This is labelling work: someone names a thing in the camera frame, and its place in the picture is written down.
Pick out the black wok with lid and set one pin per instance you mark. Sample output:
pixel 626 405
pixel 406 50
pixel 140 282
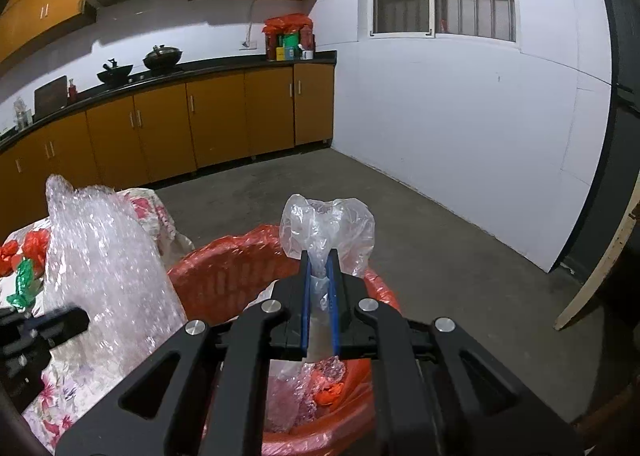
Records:
pixel 162 58

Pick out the red bottle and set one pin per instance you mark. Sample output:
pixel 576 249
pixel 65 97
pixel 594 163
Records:
pixel 71 92

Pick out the red bag over containers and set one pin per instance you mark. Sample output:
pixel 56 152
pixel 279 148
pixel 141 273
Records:
pixel 289 37

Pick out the clear bubble wrap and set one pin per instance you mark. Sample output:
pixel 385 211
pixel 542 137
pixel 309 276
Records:
pixel 101 259

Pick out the wooden plank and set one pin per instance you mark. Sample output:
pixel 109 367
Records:
pixel 627 224

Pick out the black wok with handle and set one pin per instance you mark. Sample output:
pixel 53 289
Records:
pixel 114 74

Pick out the small orange plastic bag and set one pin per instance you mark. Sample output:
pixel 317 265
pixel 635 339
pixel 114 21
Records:
pixel 9 257

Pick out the red plastic trash basket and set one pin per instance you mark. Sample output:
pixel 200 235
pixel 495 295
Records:
pixel 216 281

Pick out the dark cutting board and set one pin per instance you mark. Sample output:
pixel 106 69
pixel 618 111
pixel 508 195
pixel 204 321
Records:
pixel 50 98

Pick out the white clear plastic bag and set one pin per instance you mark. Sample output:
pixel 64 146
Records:
pixel 316 228

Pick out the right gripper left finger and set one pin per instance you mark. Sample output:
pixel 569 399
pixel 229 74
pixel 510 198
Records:
pixel 202 392

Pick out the lower wooden kitchen cabinets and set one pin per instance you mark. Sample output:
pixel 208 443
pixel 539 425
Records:
pixel 161 127

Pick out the glass jar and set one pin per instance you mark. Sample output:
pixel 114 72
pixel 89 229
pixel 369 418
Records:
pixel 23 116

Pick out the green plastic wrapper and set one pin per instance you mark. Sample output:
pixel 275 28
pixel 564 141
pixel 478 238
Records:
pixel 26 286

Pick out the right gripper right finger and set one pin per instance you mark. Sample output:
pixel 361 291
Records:
pixel 437 391

